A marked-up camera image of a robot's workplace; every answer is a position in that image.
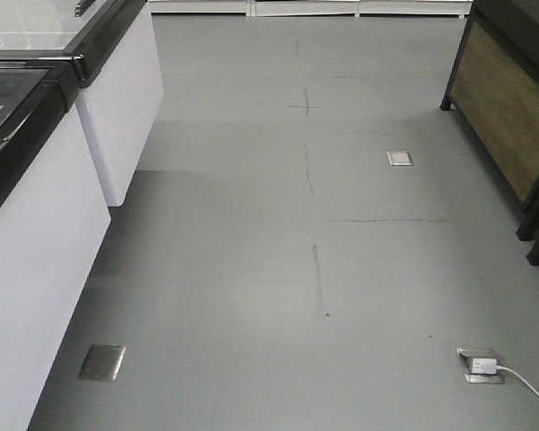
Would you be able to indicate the small steel floor outlet cover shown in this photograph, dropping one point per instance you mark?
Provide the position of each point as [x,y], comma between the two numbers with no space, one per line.
[399,158]

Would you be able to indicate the far white chest freezer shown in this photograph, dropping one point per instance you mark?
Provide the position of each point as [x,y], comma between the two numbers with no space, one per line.
[110,47]

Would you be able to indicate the white chest freezer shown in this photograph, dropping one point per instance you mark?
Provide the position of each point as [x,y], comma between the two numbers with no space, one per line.
[53,218]
[110,47]

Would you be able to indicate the closed steel floor outlet cover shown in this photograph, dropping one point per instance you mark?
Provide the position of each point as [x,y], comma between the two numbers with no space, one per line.
[102,363]

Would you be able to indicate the near white chest freezer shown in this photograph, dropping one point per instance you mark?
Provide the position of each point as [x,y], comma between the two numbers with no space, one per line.
[53,218]

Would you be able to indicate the open floor outlet box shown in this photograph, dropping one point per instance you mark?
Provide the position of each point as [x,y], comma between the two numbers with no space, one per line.
[466,353]

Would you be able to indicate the white power adapter plug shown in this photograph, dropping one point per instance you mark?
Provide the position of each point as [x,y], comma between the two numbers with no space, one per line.
[483,365]

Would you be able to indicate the wooden produce stand black frame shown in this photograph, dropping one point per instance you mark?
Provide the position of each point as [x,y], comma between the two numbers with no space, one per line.
[494,85]

